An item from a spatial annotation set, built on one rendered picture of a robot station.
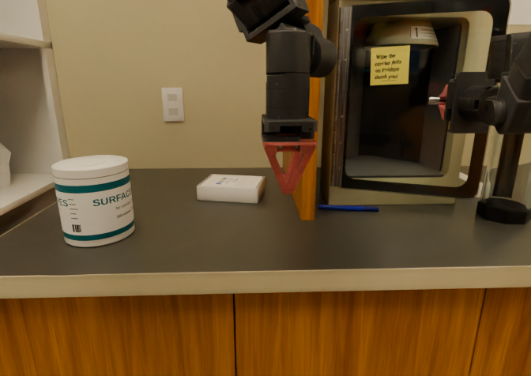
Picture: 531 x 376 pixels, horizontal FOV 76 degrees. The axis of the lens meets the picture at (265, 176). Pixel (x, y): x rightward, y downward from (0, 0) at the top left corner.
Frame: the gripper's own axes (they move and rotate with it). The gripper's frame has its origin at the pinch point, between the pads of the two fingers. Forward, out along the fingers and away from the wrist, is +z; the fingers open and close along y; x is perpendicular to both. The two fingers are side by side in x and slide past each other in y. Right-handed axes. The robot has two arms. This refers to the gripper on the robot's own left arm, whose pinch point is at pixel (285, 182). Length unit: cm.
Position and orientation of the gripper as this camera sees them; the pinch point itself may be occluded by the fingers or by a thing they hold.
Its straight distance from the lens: 48.0
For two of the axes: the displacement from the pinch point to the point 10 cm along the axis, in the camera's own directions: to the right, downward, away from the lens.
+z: 0.0, 9.7, 2.6
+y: -0.4, -2.6, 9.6
